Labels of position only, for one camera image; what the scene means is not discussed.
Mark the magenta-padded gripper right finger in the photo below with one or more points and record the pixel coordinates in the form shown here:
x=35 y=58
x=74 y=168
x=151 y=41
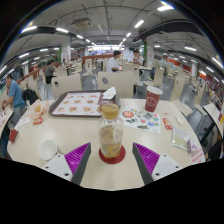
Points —
x=148 y=158

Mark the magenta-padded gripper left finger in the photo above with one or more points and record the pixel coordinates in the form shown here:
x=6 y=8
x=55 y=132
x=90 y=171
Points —
x=76 y=158

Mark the clear tea bottle yellow cap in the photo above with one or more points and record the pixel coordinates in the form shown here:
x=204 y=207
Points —
x=110 y=136

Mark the white patterned mug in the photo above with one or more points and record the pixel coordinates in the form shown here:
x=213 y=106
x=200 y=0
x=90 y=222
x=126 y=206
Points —
x=48 y=150

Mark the flat round red coaster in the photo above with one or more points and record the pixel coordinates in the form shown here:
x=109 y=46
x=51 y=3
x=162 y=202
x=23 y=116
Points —
x=113 y=161

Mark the clear plastic packet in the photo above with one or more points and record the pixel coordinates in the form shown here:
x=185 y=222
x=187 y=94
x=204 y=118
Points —
x=180 y=138

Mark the colourful sticker sheet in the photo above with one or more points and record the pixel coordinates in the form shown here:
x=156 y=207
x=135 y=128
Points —
x=141 y=120

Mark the red sauce packet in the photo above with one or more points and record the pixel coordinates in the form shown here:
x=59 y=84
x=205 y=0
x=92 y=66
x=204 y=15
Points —
x=37 y=121
x=167 y=123

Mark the white table notice sticker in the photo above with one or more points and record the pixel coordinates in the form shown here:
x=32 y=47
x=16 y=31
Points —
x=198 y=155

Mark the brown food tray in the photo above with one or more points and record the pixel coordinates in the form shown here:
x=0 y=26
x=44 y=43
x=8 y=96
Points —
x=75 y=104

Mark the red paper cup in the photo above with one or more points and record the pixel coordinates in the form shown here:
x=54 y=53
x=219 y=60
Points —
x=153 y=99

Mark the crumpled orange food wrapper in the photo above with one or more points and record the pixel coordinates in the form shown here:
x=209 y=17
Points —
x=37 y=109

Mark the white paper receipt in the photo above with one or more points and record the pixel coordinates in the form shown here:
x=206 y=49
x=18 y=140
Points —
x=23 y=122

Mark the small red box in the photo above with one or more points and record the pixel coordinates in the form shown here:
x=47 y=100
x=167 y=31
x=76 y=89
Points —
x=13 y=135

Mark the beige chairs group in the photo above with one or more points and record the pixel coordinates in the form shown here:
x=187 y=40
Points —
x=180 y=96

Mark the beige chair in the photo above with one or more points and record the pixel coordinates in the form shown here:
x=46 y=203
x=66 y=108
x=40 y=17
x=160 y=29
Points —
x=66 y=86
x=116 y=83

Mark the white paper napkin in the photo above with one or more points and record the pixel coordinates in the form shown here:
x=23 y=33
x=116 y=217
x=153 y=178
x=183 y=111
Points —
x=109 y=93

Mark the black backpack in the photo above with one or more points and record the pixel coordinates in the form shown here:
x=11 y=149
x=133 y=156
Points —
x=30 y=96

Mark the beige dining table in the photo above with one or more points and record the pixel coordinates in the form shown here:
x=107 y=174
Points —
x=5 y=115
x=213 y=115

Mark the person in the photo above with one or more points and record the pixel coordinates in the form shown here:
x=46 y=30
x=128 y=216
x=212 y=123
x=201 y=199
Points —
x=16 y=95
x=50 y=70
x=138 y=59
x=113 y=63

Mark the ceiling air conditioner unit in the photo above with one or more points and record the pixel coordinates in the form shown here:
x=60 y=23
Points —
x=81 y=22

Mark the ceiling lights group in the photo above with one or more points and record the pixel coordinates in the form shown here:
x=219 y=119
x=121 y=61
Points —
x=165 y=7

